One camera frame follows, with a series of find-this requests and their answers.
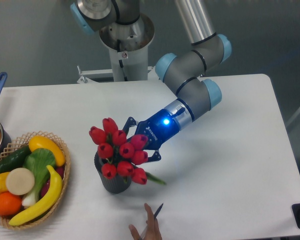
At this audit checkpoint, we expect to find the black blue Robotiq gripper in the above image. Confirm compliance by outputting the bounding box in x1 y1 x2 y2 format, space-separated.
122 109 182 163

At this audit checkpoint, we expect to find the red tulip bouquet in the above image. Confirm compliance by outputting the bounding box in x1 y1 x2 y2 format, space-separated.
88 117 166 185

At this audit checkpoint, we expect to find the dark grey ribbed vase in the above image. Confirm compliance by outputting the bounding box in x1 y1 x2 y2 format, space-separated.
94 152 132 194

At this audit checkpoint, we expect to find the dark pen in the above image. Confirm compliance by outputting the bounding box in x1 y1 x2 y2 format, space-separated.
139 203 164 238

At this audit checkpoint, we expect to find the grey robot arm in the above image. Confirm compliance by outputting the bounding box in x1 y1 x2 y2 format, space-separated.
70 0 232 162

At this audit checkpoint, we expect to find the person's bare hand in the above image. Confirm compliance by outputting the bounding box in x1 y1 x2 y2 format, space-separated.
128 203 163 240

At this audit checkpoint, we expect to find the dark red vegetable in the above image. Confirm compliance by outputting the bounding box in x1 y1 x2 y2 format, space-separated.
40 166 65 198

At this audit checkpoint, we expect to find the yellow squash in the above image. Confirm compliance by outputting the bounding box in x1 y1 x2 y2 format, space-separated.
28 135 66 167

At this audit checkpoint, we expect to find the green bok choy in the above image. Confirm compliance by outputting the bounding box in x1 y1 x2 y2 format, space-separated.
22 148 56 208

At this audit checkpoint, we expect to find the yellow banana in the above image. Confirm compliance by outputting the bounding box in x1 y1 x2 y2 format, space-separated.
8 165 63 227

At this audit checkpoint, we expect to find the green cucumber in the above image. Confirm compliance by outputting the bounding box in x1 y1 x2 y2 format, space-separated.
0 145 31 174

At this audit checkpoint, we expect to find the beige round disc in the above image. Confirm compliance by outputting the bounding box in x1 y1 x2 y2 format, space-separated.
5 167 35 196

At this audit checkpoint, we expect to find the orange fruit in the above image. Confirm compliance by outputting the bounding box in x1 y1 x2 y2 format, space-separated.
0 191 22 216

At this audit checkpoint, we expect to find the woven wicker basket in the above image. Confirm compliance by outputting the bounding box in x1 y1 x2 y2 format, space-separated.
0 131 71 231

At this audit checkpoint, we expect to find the white metal base frame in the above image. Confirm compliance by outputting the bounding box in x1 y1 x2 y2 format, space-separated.
76 65 161 84

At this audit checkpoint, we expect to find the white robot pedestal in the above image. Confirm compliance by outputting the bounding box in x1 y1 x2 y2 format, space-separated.
99 13 155 82

